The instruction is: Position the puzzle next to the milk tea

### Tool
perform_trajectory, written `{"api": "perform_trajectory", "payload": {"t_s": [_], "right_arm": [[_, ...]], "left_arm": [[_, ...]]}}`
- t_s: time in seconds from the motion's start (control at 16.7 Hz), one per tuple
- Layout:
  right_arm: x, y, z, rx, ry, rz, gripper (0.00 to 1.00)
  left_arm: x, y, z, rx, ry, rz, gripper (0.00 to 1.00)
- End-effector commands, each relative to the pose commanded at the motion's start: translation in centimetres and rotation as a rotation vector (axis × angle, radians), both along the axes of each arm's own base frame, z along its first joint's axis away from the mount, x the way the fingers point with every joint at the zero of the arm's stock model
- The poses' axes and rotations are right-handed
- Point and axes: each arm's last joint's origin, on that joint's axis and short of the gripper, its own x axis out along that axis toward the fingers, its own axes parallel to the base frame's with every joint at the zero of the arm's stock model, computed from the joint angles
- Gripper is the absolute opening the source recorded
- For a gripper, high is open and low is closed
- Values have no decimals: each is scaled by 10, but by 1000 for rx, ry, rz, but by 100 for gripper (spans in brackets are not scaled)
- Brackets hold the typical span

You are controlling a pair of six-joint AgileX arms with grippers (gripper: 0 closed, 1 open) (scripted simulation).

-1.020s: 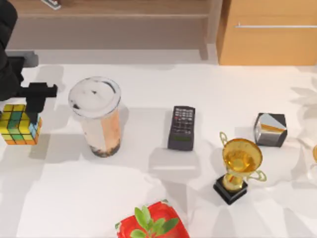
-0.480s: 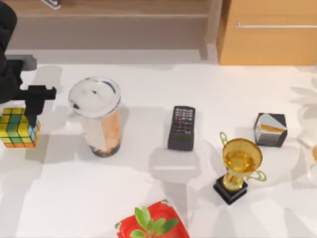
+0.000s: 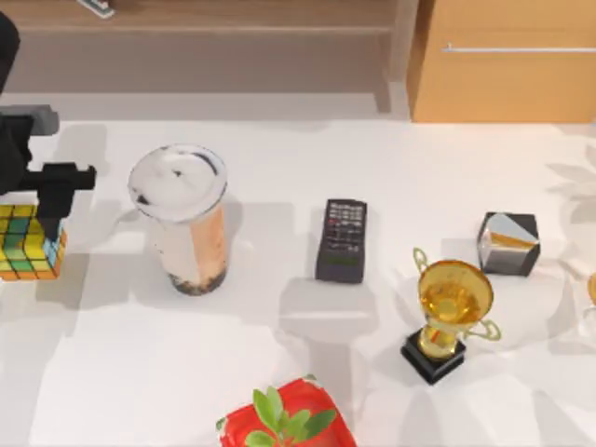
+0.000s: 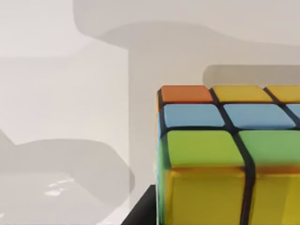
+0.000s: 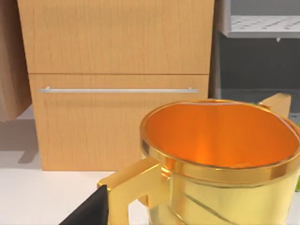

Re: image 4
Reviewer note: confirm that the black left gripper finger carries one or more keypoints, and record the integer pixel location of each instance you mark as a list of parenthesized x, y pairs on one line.
[(144, 211)]

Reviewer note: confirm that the multicoloured puzzle cube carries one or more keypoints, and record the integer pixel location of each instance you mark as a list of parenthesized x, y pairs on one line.
[(206, 150)]

